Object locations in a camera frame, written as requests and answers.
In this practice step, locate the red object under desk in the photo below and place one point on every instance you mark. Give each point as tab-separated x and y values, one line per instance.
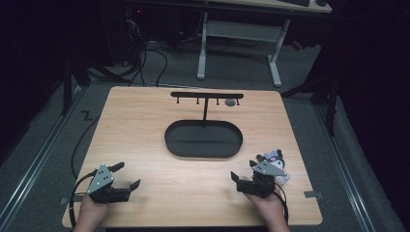
297	45

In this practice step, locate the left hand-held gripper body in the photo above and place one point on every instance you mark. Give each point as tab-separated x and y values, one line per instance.
100	180

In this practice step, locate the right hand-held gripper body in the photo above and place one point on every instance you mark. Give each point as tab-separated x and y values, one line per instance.
259	185

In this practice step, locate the grey round table grommet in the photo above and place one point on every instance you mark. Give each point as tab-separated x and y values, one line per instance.
230	102

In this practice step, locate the metal floor rail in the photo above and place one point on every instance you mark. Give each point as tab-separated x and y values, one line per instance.
38	158
345	167

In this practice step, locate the black metal stand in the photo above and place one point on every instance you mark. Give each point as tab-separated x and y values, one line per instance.
68	83
328	103

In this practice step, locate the person's left hand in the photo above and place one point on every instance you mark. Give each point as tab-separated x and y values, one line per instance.
92	209

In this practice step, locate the person's right hand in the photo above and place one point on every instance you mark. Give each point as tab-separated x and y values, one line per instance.
269	208

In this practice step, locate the grey tape strip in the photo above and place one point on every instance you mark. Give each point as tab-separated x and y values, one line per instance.
64	200
312	194

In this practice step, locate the white-framed wooden desk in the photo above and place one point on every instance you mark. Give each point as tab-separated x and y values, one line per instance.
241	30

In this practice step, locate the black hook stand with tray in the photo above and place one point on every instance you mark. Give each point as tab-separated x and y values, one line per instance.
203	140

